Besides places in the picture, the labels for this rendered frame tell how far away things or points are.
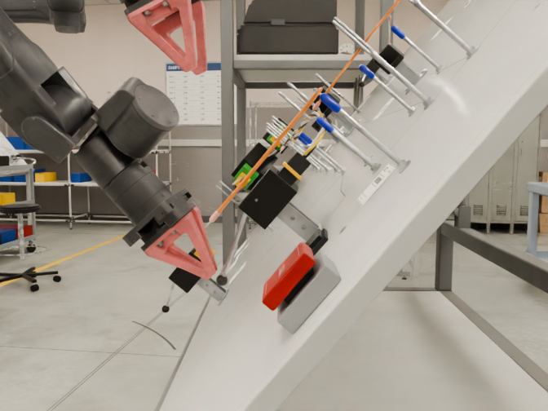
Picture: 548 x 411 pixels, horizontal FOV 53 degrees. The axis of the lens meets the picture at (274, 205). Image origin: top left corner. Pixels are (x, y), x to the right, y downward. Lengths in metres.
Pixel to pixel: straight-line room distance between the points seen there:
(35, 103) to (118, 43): 8.47
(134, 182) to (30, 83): 0.14
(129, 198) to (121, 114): 0.09
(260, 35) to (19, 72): 1.15
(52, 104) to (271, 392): 0.38
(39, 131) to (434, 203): 0.42
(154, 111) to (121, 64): 8.43
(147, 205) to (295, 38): 1.14
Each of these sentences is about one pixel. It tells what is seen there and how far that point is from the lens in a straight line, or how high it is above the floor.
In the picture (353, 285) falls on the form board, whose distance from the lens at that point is 0.38.
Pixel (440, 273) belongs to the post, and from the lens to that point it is 1.61.
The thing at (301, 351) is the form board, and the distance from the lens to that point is 0.39.
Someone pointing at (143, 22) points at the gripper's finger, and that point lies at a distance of 0.61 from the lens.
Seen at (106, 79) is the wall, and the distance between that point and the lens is 9.11.
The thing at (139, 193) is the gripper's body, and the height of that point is 1.15.
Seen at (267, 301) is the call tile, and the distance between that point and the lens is 0.42.
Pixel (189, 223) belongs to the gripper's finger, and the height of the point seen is 1.12.
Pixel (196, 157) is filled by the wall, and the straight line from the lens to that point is 8.56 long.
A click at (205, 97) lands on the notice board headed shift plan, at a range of 8.52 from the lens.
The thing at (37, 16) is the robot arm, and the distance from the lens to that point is 1.13.
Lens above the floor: 1.20
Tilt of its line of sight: 6 degrees down
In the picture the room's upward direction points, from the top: straight up
